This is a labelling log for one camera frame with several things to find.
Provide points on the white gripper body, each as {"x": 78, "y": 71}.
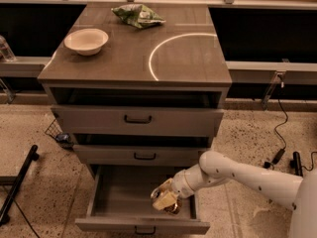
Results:
{"x": 178, "y": 183}

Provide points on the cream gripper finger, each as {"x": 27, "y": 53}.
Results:
{"x": 166, "y": 185}
{"x": 164, "y": 200}

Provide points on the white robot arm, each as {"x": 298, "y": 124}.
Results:
{"x": 296, "y": 193}

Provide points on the bottom grey drawer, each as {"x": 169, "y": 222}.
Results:
{"x": 121, "y": 202}

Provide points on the grey drawer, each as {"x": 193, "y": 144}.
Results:
{"x": 138, "y": 156}
{"x": 138, "y": 121}
{"x": 121, "y": 202}

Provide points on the middle grey drawer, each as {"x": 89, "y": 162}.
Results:
{"x": 138, "y": 156}

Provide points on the grey drawer cabinet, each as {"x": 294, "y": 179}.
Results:
{"x": 176, "y": 65}

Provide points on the top grey drawer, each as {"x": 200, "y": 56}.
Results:
{"x": 138, "y": 121}

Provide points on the right black stand leg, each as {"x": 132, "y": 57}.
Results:
{"x": 295, "y": 163}

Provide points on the black stand leg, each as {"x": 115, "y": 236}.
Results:
{"x": 295, "y": 163}
{"x": 14, "y": 182}

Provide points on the left black stand leg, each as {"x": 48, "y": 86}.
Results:
{"x": 14, "y": 182}

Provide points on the white bowl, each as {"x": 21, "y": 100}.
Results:
{"x": 86, "y": 42}

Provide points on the green chip bag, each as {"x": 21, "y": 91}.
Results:
{"x": 138, "y": 15}

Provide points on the clear plastic bottle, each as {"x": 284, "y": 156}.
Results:
{"x": 5, "y": 50}

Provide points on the black wire basket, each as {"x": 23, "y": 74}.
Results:
{"x": 62, "y": 139}

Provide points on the metal rail bracket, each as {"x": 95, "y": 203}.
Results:
{"x": 276, "y": 80}

